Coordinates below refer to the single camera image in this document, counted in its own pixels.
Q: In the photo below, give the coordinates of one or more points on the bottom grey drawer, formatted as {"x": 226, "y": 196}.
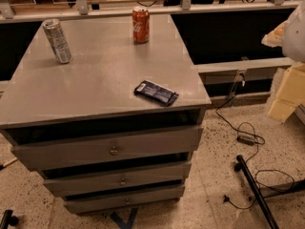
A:
{"x": 149, "y": 195}

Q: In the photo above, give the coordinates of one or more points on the grey drawer cabinet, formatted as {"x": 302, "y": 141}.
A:
{"x": 93, "y": 94}

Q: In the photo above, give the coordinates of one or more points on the red coca-cola can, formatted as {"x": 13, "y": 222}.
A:
{"x": 140, "y": 24}

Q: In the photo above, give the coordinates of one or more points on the top grey drawer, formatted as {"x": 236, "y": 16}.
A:
{"x": 99, "y": 149}

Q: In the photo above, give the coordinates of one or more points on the silver redbull can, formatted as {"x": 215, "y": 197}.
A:
{"x": 57, "y": 39}

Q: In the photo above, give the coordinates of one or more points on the black power adapter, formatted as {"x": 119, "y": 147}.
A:
{"x": 246, "y": 140}

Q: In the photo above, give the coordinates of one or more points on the grey metal railing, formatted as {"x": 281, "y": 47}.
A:
{"x": 14, "y": 11}

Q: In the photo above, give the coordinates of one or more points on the middle grey drawer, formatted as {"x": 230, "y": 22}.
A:
{"x": 131, "y": 177}

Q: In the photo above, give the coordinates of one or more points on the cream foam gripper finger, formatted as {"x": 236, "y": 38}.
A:
{"x": 287, "y": 92}

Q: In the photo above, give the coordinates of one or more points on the black caster bottom left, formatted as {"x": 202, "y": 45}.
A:
{"x": 8, "y": 219}

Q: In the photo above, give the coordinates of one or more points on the black metal stand leg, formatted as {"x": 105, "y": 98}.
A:
{"x": 261, "y": 194}

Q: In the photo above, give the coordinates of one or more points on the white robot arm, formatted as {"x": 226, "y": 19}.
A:
{"x": 293, "y": 41}

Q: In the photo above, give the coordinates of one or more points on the grey drawer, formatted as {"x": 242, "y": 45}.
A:
{"x": 149, "y": 195}
{"x": 99, "y": 149}
{"x": 131, "y": 177}

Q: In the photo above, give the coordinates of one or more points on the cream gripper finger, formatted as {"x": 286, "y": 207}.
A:
{"x": 274, "y": 37}

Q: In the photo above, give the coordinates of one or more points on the dark blue rxbar wrapper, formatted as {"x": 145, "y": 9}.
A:
{"x": 156, "y": 92}

